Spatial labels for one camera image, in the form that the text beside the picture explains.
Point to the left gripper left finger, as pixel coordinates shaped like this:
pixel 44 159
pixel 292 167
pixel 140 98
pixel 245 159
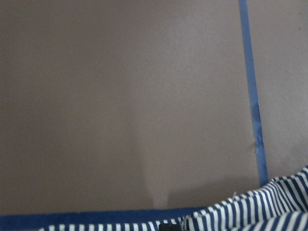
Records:
pixel 164 227

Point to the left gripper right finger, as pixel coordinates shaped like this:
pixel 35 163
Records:
pixel 175 227

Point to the striped polo shirt white collar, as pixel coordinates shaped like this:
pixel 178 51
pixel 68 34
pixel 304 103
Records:
pixel 280 205

